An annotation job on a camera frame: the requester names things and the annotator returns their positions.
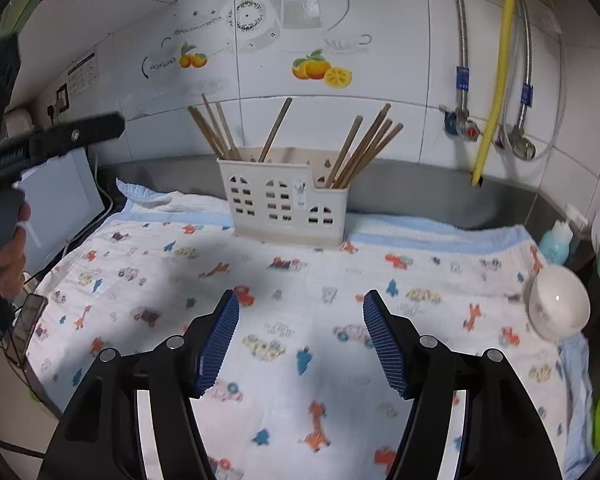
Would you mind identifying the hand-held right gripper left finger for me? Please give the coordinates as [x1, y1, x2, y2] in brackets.
[36, 289, 241, 480]

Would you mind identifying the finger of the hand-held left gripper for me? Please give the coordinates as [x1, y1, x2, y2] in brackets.
[0, 112, 127, 186]

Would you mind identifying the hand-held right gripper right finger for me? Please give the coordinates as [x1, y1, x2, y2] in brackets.
[362, 289, 565, 480]

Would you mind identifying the beige plastic utensil holder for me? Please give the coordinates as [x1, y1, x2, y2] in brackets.
[216, 146, 349, 252]

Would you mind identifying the bunch of wooden chopsticks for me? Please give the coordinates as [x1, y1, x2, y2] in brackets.
[187, 92, 405, 190]

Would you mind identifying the person's left hand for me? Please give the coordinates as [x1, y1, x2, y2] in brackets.
[0, 202, 32, 298]

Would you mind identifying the white flat panel device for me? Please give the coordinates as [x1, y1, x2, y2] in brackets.
[19, 151, 107, 263]

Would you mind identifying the printed baby blanket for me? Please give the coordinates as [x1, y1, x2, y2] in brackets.
[27, 177, 595, 480]

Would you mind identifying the smartphone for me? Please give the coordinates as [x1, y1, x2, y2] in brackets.
[4, 294, 49, 367]

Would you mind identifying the white ceramic bowl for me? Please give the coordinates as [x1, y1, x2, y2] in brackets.
[524, 264, 592, 343]

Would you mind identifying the teal soap pump bottle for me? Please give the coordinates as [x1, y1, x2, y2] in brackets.
[539, 204, 587, 267]

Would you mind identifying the chrome angle valve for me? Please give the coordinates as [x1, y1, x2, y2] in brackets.
[497, 125, 537, 162]

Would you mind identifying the wall power socket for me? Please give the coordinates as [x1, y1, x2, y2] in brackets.
[45, 82, 72, 126]

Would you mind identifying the white wall label sticker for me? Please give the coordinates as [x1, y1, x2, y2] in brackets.
[67, 50, 101, 97]

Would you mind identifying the blue handle water valve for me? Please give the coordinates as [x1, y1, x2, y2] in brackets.
[440, 105, 482, 142]

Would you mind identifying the yellow gas hose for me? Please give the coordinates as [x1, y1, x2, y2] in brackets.
[471, 0, 520, 188]

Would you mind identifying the short braided metal hose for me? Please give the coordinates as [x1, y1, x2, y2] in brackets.
[515, 0, 535, 131]

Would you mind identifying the long braided metal hose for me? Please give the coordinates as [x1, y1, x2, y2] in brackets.
[449, 0, 470, 113]

